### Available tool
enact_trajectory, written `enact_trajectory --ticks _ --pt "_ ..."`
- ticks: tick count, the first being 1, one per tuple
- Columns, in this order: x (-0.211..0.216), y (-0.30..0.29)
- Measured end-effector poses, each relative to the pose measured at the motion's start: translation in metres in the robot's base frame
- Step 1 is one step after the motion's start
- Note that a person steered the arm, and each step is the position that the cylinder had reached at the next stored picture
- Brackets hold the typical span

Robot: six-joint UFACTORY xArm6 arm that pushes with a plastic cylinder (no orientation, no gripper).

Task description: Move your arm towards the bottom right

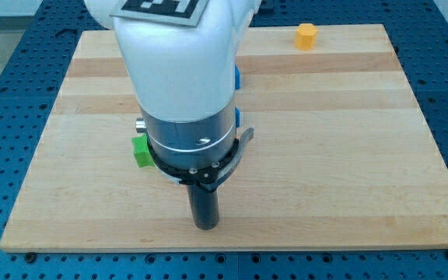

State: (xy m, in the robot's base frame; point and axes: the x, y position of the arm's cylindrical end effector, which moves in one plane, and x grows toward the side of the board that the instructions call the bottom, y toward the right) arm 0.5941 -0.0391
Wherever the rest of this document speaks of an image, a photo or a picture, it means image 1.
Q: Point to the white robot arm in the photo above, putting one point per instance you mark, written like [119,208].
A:
[180,56]

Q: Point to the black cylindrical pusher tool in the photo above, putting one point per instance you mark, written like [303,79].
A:
[204,206]

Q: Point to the blue block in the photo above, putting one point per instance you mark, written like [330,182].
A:
[237,86]

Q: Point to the green block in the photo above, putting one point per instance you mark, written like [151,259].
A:
[141,151]

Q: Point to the wooden board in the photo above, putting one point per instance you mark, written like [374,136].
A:
[342,158]

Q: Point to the yellow hexagonal block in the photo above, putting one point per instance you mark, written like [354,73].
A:
[306,36]

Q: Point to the fiducial marker tag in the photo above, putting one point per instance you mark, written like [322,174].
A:
[177,12]

